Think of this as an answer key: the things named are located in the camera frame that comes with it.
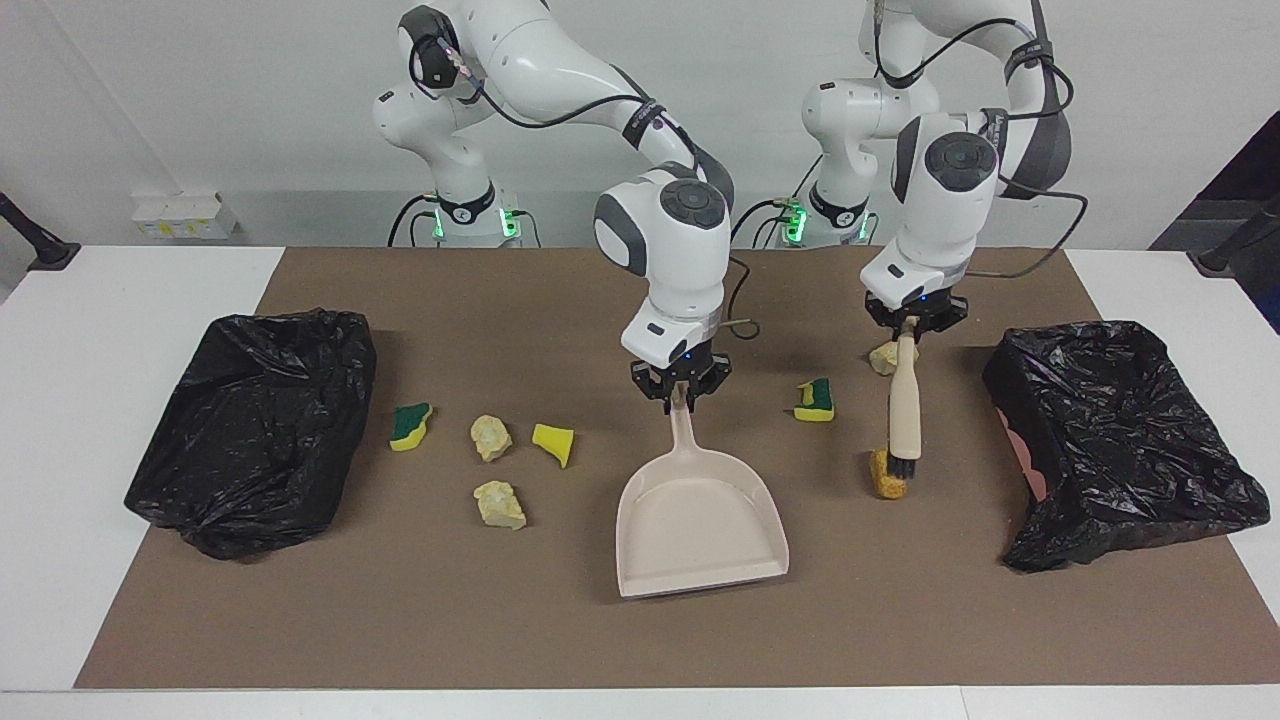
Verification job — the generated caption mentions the beige hand brush black bristles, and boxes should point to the beige hand brush black bristles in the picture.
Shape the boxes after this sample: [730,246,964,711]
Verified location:
[888,318,923,486]

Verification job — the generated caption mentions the beige plastic dustpan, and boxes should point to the beige plastic dustpan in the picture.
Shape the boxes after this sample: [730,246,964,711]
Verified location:
[615,385,791,599]

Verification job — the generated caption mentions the brown table mat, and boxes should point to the brown table mat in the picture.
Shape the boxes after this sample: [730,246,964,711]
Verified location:
[75,247,1280,689]

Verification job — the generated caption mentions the dark slanted board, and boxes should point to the dark slanted board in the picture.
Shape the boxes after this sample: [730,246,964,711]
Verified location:
[1150,110,1280,336]

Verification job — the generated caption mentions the green yellow sponge piece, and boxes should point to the green yellow sponge piece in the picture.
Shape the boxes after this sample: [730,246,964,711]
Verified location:
[389,402,435,452]
[794,377,836,423]

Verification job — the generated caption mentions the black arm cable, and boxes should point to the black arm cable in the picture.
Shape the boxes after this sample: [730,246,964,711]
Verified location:
[868,0,1091,281]
[425,35,761,341]

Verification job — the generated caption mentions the black bag lined bin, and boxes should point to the black bag lined bin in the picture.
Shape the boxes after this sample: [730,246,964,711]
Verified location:
[124,308,378,561]

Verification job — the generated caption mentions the black bag bin pink box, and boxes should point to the black bag bin pink box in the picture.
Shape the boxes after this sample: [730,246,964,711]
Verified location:
[982,320,1271,573]

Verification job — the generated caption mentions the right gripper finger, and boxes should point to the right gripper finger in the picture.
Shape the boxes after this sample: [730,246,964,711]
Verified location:
[690,358,732,411]
[632,365,673,415]

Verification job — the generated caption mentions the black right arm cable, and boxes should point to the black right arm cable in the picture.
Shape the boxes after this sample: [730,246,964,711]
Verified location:
[425,35,761,341]

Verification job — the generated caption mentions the black base cable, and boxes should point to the black base cable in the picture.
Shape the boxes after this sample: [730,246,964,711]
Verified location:
[730,198,801,248]
[388,193,441,248]

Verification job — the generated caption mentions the white wall socket box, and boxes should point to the white wall socket box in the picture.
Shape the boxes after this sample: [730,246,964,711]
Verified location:
[132,192,239,241]

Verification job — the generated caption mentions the yellow sponge wedge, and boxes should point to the yellow sponge wedge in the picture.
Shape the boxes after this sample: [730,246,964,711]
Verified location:
[532,423,576,469]

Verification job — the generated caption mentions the brown sponge piece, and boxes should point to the brown sponge piece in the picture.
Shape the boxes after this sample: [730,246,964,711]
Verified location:
[868,448,909,501]

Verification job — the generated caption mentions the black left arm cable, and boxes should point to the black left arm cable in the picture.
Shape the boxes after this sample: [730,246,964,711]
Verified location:
[868,0,1091,281]

